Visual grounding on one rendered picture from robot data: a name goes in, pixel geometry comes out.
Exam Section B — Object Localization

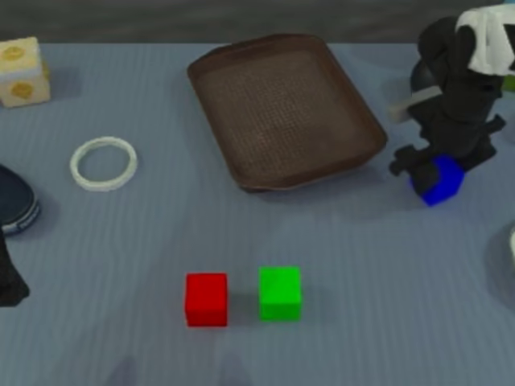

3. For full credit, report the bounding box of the dark blue shoe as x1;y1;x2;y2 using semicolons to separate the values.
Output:
0;163;42;238

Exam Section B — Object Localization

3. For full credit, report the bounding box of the black lumpy object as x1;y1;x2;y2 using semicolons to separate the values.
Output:
0;228;31;309

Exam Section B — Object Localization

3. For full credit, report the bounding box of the light grey flat strip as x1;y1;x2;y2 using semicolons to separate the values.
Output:
387;85;444;123

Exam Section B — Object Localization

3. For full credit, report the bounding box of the brown plastic tray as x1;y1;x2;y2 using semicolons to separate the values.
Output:
186;33;389;194

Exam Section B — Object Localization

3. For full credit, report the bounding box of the beige cube with yellow prints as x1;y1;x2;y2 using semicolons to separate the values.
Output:
0;36;52;109

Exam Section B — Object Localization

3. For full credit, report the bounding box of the blue cube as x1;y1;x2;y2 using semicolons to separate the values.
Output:
409;154;466;208

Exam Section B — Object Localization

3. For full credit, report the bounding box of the dark round object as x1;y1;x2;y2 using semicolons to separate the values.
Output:
409;60;443;106

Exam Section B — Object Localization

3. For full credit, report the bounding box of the white ring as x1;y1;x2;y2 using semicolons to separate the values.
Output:
68;136;138;193

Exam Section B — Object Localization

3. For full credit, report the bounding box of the red cube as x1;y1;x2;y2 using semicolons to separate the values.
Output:
184;272;229;328

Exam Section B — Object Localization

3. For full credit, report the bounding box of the green cube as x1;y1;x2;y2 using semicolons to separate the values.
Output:
257;265;303;322

